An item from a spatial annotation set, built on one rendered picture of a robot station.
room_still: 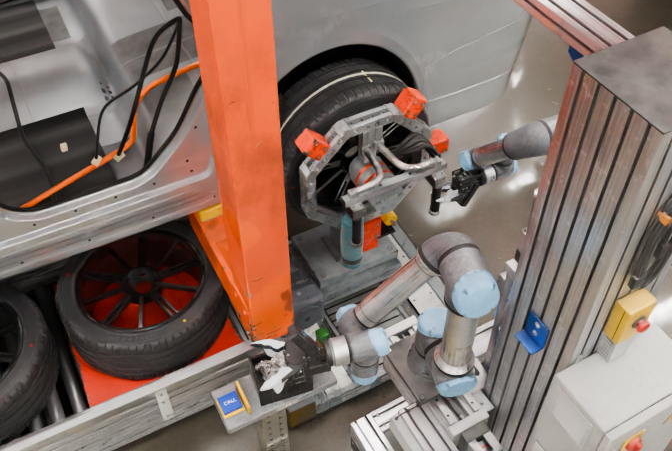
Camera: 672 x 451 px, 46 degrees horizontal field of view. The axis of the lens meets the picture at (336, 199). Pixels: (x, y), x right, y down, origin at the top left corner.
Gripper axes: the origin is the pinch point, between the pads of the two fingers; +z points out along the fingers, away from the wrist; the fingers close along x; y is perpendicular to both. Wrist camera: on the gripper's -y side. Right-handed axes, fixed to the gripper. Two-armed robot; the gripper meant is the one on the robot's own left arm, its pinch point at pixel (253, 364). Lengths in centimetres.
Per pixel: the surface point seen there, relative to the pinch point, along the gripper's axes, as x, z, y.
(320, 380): 46, -25, 73
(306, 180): 92, -34, 17
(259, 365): 49, -4, 61
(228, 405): 43, 9, 71
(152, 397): 61, 36, 80
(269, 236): 54, -14, 7
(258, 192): 51, -12, -14
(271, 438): 46, -4, 101
